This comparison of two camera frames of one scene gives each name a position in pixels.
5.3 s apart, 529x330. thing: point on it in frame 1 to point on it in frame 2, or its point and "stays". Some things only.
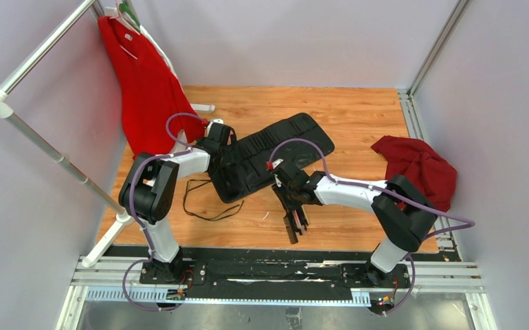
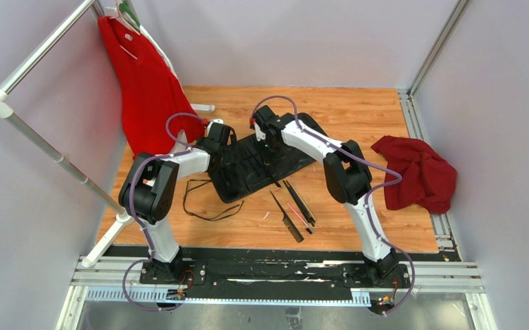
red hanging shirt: (156, 106) stays
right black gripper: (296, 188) to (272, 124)
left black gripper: (232, 140) stays
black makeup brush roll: (242, 168) stays
